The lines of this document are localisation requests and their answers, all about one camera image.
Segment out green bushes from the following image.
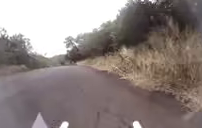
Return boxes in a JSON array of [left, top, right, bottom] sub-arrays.
[[0, 21, 52, 70]]

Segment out grey asphalt road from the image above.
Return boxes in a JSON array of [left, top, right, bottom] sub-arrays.
[[0, 64, 202, 128]]

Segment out row of dark trees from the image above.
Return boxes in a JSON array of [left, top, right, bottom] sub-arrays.
[[63, 0, 202, 64]]

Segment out dry grass verge with trees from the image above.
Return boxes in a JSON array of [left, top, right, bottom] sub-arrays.
[[76, 23, 202, 114]]

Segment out dry grass verge with bushes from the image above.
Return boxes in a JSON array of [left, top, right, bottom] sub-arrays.
[[0, 63, 32, 80]]

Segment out robot's own part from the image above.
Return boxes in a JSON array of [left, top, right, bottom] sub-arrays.
[[132, 120, 143, 128], [58, 120, 70, 128]]

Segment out distant hill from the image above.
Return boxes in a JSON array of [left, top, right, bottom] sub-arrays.
[[45, 53, 71, 67]]

